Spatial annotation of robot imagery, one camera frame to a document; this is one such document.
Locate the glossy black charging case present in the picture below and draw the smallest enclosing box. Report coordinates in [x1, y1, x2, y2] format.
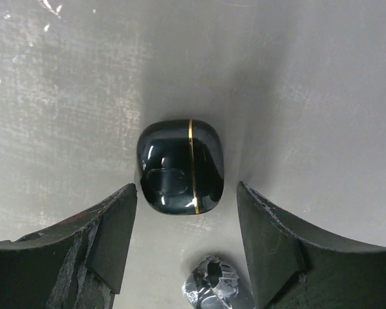
[136, 119, 225, 215]

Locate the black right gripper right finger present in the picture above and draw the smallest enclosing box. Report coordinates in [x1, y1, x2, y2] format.
[237, 182, 386, 308]

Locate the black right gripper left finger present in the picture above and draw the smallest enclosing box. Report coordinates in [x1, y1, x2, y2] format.
[0, 183, 137, 308]

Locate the black marbled earbud case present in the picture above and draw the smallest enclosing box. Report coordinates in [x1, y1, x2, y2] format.
[181, 255, 255, 309]

